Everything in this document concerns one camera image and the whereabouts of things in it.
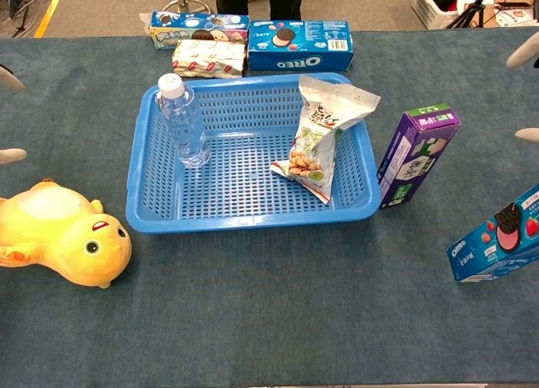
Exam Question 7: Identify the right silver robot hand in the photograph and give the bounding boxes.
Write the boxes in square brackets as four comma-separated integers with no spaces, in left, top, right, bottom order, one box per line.
[506,40,539,144]

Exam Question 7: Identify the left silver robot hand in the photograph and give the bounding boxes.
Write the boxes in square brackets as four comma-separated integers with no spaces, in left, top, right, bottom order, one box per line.
[0,63,28,165]

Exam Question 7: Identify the yellow plush toy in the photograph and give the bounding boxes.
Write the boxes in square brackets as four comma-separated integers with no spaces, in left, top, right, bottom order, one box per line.
[0,178,133,289]

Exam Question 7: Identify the tall purple carton box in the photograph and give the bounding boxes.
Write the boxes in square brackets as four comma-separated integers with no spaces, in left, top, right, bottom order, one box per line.
[376,104,463,210]

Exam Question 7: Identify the blue strawberry Oreo box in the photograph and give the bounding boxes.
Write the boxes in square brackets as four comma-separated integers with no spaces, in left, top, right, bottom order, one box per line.
[446,183,539,284]

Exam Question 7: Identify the white slatted storage basket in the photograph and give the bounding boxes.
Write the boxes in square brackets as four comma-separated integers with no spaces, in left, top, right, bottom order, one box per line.
[411,0,496,30]

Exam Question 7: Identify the blue perforated plastic basket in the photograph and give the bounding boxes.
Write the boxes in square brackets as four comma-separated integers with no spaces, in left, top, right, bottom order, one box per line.
[125,72,382,236]

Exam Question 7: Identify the white red-print cardboard box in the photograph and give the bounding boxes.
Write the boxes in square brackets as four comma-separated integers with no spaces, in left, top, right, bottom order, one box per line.
[494,3,539,27]

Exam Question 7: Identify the black tripod stand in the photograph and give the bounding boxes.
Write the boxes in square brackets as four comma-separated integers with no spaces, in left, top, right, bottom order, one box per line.
[446,0,496,29]

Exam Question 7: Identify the clear plastic water bottle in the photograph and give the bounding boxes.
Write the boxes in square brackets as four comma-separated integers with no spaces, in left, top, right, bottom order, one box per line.
[156,72,211,169]

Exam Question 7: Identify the white peanut snack bag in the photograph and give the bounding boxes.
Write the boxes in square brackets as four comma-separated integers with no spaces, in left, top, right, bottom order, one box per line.
[271,75,382,204]

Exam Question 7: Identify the white red-print wrapped package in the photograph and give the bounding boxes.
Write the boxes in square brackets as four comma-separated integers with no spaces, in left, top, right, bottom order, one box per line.
[171,39,248,79]

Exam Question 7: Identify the cartoon face Oreo box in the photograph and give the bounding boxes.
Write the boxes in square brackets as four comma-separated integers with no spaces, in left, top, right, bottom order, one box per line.
[149,11,251,50]

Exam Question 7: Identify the large blue Oreo box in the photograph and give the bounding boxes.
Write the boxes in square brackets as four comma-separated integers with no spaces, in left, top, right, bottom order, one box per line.
[247,19,354,72]

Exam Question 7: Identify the person in black trousers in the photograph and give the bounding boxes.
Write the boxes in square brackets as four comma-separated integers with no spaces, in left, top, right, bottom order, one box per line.
[212,0,304,22]

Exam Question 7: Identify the teal table cloth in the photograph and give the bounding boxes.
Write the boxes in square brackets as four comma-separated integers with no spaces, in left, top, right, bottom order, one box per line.
[0,25,539,388]

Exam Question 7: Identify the black floor cables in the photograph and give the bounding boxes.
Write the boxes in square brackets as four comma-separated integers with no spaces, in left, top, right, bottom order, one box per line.
[0,0,56,38]

